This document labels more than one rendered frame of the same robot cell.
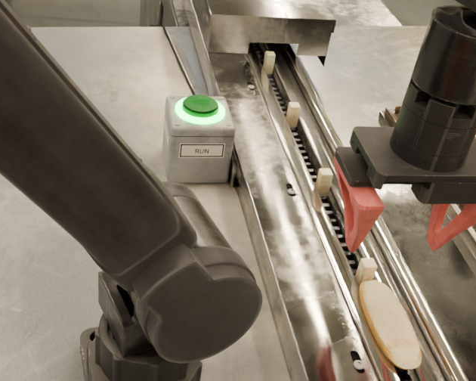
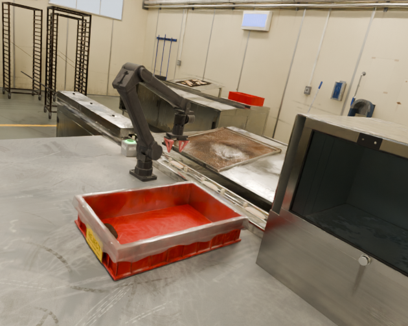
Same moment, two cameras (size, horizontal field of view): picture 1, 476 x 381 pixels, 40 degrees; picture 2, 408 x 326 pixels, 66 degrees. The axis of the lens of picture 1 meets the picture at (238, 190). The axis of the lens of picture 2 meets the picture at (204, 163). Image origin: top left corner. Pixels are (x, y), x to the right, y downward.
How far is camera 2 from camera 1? 1.17 m
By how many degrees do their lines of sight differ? 31
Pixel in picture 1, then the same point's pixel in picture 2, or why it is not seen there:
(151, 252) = (151, 141)
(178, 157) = (128, 150)
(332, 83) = not seen: hidden behind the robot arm
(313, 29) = not seen: hidden behind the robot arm
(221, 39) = (122, 133)
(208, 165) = (133, 152)
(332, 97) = not seen: hidden behind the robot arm
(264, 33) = (131, 131)
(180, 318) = (154, 151)
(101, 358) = (139, 165)
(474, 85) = (182, 121)
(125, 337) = (145, 158)
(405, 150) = (175, 132)
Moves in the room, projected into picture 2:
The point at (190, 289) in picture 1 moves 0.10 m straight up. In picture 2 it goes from (155, 145) to (158, 124)
